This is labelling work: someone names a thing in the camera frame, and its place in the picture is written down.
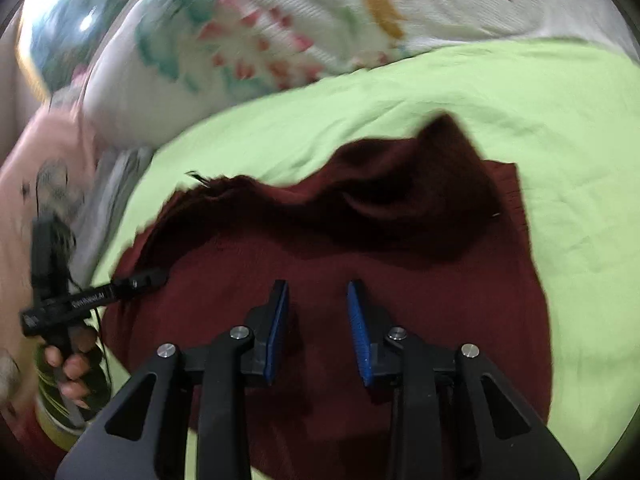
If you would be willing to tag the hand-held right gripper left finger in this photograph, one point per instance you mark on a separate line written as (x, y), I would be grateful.
(277, 330)

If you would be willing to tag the maroon knitted hooded sweater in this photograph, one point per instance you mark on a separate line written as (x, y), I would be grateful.
(450, 310)

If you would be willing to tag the white floral quilt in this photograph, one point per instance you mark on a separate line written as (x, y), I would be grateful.
(300, 20)

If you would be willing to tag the person's left forearm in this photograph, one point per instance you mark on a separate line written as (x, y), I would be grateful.
(55, 410)

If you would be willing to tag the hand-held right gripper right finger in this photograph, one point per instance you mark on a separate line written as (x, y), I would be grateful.
(357, 335)

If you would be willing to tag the light green bed sheet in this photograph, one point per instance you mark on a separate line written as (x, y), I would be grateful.
(575, 160)

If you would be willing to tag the framed landscape painting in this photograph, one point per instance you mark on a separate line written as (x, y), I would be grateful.
(55, 35)

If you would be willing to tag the person's left hand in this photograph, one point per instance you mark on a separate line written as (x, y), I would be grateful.
(75, 367)

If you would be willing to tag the grey garment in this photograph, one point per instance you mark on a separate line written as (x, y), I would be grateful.
(107, 195)

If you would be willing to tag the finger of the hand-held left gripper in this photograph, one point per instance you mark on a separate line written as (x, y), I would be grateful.
(142, 280)

